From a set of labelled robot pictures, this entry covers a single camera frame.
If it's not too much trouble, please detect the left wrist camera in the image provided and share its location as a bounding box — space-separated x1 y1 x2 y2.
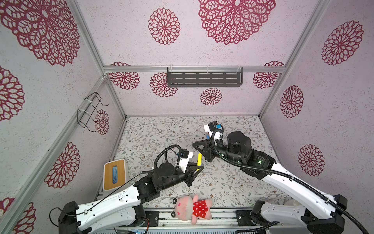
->
177 149 193 173

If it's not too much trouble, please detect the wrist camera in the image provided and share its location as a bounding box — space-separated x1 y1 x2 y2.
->
177 149 193 173
204 121 224 140

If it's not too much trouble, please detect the dark grey wall shelf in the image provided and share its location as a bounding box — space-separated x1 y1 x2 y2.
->
167 67 243 88

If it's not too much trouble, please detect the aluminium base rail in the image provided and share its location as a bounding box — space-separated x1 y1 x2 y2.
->
75 207 321 230

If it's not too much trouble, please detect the pink plush pig toy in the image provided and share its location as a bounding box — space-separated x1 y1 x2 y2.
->
171 195 213 225

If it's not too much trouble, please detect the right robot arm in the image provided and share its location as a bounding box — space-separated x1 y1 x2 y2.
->
192 128 368 234

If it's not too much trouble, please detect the black wire wall rack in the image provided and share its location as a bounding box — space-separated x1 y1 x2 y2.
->
77 92 110 136

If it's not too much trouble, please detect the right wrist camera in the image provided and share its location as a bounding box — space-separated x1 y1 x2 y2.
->
204 121 224 140

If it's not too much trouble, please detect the white wooden-top box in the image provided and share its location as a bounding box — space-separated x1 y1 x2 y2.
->
103 159 130 192

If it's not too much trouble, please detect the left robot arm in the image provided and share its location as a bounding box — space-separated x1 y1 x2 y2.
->
56 162 204 234

